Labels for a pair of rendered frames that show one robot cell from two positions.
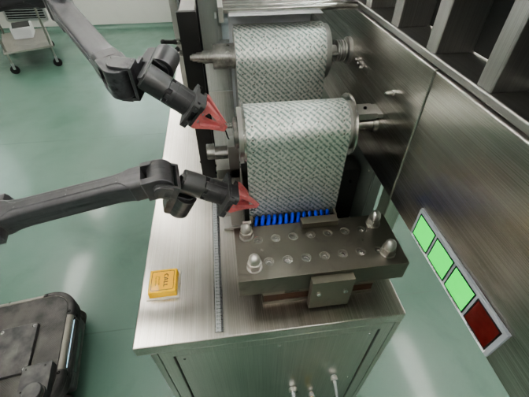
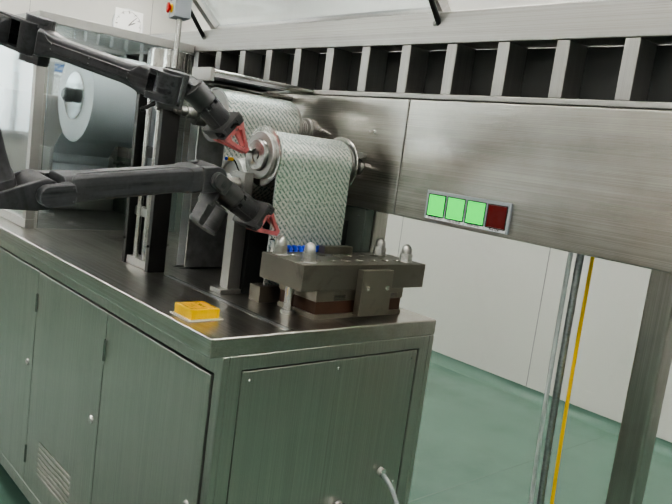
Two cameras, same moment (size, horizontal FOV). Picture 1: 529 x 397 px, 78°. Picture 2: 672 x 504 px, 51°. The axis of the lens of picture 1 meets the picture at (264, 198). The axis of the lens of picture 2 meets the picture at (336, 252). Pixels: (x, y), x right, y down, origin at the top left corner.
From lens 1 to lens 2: 131 cm
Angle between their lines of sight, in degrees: 47
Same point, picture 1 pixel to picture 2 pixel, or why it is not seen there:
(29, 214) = (98, 181)
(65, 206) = (132, 180)
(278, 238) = not seen: hidden behind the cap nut
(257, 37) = (243, 97)
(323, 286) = (371, 276)
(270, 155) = (295, 171)
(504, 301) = (501, 190)
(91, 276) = not seen: outside the picture
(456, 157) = (442, 137)
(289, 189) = (305, 216)
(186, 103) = (226, 115)
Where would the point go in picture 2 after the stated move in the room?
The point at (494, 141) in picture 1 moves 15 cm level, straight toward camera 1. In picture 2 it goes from (462, 112) to (467, 107)
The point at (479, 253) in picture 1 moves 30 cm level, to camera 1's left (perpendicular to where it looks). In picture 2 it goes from (478, 178) to (375, 165)
